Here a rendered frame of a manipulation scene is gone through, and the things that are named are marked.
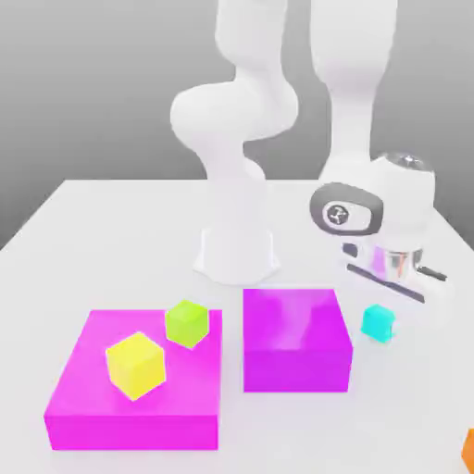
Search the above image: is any small lime green cube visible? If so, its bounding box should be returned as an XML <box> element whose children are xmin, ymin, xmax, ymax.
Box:
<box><xmin>164</xmin><ymin>299</ymin><xmax>210</xmax><ymax>350</ymax></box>

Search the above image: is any small orange cube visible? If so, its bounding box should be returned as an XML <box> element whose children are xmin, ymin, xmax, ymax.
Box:
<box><xmin>461</xmin><ymin>428</ymin><xmax>474</xmax><ymax>474</ymax></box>

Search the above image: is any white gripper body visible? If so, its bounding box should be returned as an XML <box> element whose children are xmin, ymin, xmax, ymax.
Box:
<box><xmin>343</xmin><ymin>261</ymin><xmax>454</xmax><ymax>324</ymax></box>

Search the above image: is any small cyan cube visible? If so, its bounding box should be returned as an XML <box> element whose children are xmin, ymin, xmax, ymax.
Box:
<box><xmin>360</xmin><ymin>304</ymin><xmax>397</xmax><ymax>344</ymax></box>

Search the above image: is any large magenta box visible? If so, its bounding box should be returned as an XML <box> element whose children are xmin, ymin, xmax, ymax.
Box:
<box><xmin>242</xmin><ymin>288</ymin><xmax>354</xmax><ymax>393</ymax></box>
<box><xmin>43</xmin><ymin>308</ymin><xmax>224</xmax><ymax>452</ymax></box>

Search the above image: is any small yellow cube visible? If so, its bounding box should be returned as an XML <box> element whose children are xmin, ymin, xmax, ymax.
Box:
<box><xmin>105</xmin><ymin>331</ymin><xmax>168</xmax><ymax>403</ymax></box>

